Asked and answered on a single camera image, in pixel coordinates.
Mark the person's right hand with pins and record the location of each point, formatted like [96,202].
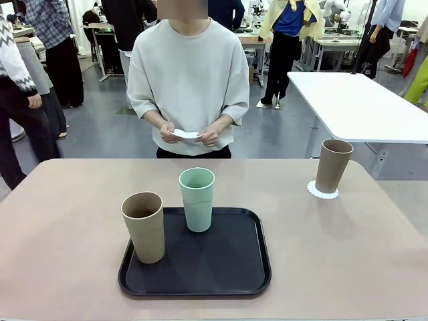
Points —
[167,133]

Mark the person's left hand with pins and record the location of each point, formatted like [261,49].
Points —
[209,135]

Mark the white paper doily coaster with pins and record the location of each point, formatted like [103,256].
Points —
[184,134]
[314,191]

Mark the pale green plastic cup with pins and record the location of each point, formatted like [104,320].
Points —
[197,207]

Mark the brown plastic cup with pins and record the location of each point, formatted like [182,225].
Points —
[331,167]
[147,234]

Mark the person's left forearm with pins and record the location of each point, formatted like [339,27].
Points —
[222,122]

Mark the person's right forearm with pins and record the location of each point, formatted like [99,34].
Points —
[152,117]

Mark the person in beige sweatshirt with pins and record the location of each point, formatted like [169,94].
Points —
[189,77]

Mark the wooden desk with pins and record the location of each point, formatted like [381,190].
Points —
[255,41]

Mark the person in yellow cardigan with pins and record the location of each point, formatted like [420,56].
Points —
[284,50]

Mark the person in black top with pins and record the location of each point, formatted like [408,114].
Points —
[120,26]

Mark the person in dark navy top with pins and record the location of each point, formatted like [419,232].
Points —
[227,13]

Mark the grey metal-legged desk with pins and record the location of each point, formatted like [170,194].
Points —
[97,26]

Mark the black plastic tray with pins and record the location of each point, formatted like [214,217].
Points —
[200,267]

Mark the white rectangular table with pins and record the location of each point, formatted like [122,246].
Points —
[351,103]

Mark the person in grey skirt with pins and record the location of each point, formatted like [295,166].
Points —
[36,67]

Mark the grey workbench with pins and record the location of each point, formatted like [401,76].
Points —
[334,43]

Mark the person in plaid shirt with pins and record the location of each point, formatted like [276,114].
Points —
[50,26]

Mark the person in zigzag sweater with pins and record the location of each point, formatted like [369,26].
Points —
[10,67]

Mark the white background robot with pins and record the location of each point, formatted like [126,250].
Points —
[336,8]

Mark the black stand pole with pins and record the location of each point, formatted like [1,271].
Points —
[362,40]

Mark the person in light blue shirt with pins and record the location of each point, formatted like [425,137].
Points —
[384,16]

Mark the red bag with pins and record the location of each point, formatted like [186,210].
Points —
[409,61]

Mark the person in lime green trousers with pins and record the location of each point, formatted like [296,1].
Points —
[418,80]

